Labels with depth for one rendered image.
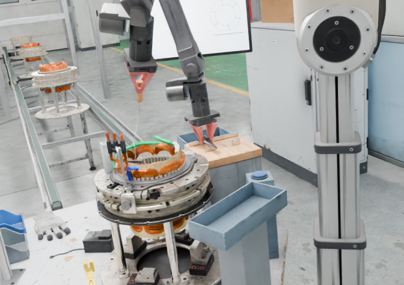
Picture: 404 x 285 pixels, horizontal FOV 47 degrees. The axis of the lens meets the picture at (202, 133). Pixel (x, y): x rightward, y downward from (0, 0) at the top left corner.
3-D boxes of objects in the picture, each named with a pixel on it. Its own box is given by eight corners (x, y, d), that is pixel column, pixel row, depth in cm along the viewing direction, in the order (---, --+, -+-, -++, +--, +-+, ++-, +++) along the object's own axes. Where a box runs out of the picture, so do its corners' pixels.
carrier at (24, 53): (11, 79, 520) (5, 51, 511) (34, 71, 555) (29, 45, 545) (39, 77, 506) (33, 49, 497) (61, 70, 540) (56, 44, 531)
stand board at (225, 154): (184, 151, 158) (183, 144, 158) (235, 139, 165) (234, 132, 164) (206, 169, 141) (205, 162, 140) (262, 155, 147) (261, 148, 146)
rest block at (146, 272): (139, 273, 132) (138, 267, 131) (158, 273, 131) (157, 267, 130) (135, 282, 128) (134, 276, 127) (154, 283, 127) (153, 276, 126)
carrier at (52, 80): (37, 109, 357) (29, 70, 348) (89, 101, 364) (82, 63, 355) (32, 122, 321) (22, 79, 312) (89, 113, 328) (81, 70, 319)
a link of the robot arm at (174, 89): (195, 63, 139) (201, 58, 147) (159, 67, 142) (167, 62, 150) (201, 102, 143) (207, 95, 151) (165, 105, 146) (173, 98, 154)
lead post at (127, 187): (125, 193, 117) (118, 149, 114) (124, 189, 120) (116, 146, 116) (132, 191, 118) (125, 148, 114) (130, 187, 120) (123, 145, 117)
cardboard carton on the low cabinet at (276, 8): (320, 18, 382) (319, -10, 376) (293, 23, 368) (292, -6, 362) (287, 18, 414) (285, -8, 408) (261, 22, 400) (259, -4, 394)
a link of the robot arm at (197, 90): (202, 80, 142) (207, 76, 147) (181, 83, 144) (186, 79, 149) (206, 102, 144) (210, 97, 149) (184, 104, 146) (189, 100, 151)
